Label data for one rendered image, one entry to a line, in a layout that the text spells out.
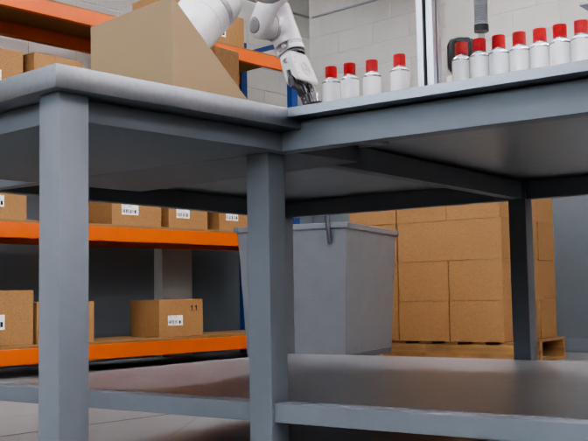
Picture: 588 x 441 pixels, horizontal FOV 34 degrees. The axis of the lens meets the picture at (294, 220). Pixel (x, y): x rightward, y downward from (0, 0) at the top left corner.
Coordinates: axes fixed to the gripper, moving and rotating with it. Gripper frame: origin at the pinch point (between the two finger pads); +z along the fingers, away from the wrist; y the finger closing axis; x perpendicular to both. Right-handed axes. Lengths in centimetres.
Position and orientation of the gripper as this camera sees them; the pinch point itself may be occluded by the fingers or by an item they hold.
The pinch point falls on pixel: (308, 101)
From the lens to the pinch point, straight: 277.4
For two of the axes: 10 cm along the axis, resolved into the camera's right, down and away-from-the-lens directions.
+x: -7.5, 4.0, 5.2
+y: 5.9, 0.5, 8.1
